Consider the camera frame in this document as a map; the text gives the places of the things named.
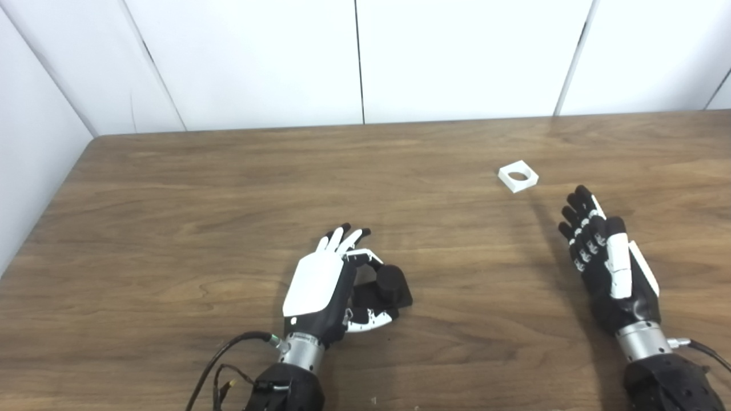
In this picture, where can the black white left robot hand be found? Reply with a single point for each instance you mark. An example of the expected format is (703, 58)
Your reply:
(314, 285)

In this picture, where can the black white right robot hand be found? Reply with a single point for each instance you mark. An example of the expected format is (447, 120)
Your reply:
(619, 297)

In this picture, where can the black peg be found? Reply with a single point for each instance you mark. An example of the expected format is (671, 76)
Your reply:
(394, 288)

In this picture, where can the white square piece with hole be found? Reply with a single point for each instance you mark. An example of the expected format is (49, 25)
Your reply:
(518, 185)

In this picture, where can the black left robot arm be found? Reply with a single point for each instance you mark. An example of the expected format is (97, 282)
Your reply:
(291, 382)

